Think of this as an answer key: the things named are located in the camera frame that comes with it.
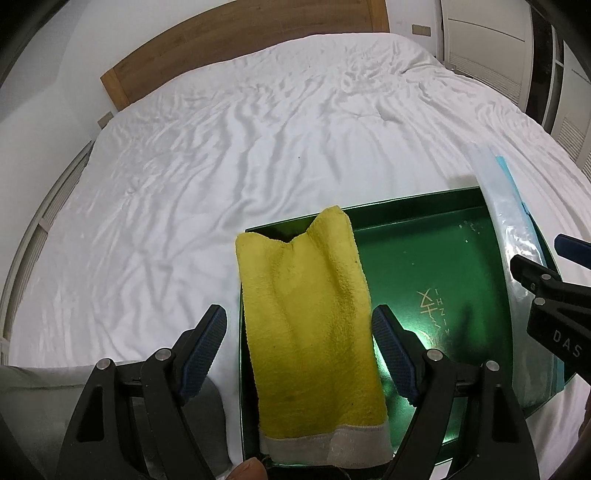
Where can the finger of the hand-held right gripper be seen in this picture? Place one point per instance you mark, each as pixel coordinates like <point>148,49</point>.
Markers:
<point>540,279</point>
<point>575,248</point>

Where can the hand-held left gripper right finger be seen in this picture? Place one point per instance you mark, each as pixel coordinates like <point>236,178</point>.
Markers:
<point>392,355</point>

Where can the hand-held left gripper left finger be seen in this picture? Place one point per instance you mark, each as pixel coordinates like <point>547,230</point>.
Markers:
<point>203,355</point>

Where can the clear plastic bag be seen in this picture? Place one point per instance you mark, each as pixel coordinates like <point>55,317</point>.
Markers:
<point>508,217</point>

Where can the yellow towel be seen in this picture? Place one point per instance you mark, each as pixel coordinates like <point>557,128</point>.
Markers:
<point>304,323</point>

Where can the green tray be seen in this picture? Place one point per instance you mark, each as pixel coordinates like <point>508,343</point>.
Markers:
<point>438,258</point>

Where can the person's left hand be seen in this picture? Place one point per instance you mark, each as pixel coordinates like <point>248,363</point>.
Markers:
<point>247,470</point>

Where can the white bed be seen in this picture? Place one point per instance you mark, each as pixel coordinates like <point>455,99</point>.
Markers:
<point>231,161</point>

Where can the white wardrobe doors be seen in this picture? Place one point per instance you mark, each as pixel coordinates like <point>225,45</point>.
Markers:
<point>485,37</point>

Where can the wooden headboard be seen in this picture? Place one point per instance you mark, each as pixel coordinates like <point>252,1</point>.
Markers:
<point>231,41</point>

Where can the wall outlet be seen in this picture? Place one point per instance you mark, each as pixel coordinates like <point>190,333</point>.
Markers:
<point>105,119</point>

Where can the wall switch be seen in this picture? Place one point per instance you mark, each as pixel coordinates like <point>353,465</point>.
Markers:
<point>421,31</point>

